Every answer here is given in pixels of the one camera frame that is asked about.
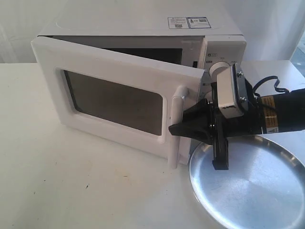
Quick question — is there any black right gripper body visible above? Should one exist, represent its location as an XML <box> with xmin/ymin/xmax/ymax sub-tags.
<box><xmin>206</xmin><ymin>81</ymin><xmax>263</xmax><ymax>171</ymax></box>

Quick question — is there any white microwave door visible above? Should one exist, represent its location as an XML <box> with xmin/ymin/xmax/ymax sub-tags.
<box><xmin>31</xmin><ymin>36</ymin><xmax>204</xmax><ymax>168</ymax></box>

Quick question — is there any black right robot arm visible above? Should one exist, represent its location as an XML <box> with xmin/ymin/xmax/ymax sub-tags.
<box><xmin>169</xmin><ymin>83</ymin><xmax>305</xmax><ymax>170</ymax></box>

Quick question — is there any white microwave oven body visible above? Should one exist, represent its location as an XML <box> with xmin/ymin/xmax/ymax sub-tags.
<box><xmin>36</xmin><ymin>0</ymin><xmax>246</xmax><ymax>98</ymax></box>

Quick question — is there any lower white control knob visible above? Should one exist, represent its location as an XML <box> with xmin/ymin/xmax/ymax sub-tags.
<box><xmin>203</xmin><ymin>91</ymin><xmax>213</xmax><ymax>102</ymax></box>

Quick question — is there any white control knob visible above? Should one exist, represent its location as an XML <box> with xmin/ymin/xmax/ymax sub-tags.
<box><xmin>209</xmin><ymin>62</ymin><xmax>230</xmax><ymax>77</ymax></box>
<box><xmin>203</xmin><ymin>91</ymin><xmax>213</xmax><ymax>102</ymax></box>

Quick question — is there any upper white control knob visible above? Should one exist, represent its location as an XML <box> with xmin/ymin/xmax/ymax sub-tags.
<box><xmin>209</xmin><ymin>62</ymin><xmax>230</xmax><ymax>77</ymax></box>

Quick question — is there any round stainless steel plate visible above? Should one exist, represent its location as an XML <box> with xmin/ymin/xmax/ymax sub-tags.
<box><xmin>189</xmin><ymin>132</ymin><xmax>305</xmax><ymax>229</ymax></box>

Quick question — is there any blue white warning sticker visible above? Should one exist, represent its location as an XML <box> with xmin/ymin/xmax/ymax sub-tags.
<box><xmin>168</xmin><ymin>17</ymin><xmax>211</xmax><ymax>29</ymax></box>

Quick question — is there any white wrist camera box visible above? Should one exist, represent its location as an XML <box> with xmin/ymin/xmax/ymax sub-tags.
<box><xmin>216</xmin><ymin>63</ymin><xmax>248</xmax><ymax>119</ymax></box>

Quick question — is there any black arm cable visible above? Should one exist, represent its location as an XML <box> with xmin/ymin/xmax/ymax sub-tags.
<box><xmin>251</xmin><ymin>75</ymin><xmax>291</xmax><ymax>93</ymax></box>

